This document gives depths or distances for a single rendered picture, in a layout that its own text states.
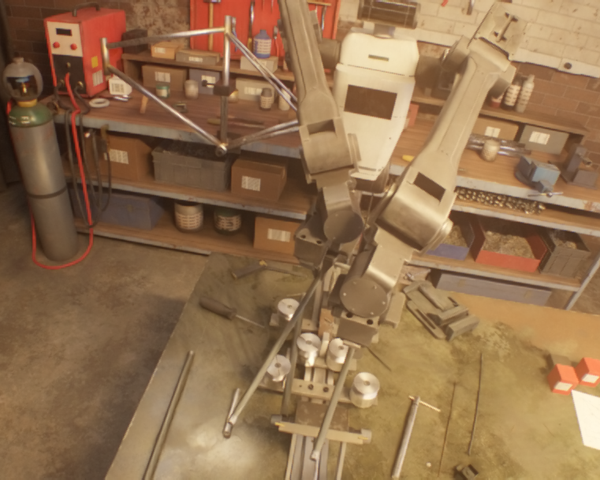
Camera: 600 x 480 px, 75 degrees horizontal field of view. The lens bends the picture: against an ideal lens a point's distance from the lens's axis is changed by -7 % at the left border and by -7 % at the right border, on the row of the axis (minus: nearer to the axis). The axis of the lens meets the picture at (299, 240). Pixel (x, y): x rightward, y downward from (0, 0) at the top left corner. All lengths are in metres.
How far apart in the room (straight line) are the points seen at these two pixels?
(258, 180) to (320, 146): 1.64
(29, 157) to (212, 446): 1.86
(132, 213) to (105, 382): 1.04
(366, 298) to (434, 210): 0.13
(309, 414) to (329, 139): 0.42
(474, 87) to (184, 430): 0.77
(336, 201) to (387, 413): 0.50
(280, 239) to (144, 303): 0.82
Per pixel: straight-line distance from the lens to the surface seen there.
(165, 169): 2.37
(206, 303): 1.03
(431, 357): 1.05
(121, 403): 1.98
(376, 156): 1.30
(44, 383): 2.13
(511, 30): 0.84
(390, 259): 0.48
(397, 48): 1.30
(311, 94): 0.64
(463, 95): 0.67
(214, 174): 2.28
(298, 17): 0.72
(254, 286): 1.11
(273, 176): 2.20
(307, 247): 0.61
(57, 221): 2.56
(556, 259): 2.67
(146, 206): 2.55
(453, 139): 0.59
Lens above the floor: 1.63
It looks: 36 degrees down
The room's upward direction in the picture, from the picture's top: 9 degrees clockwise
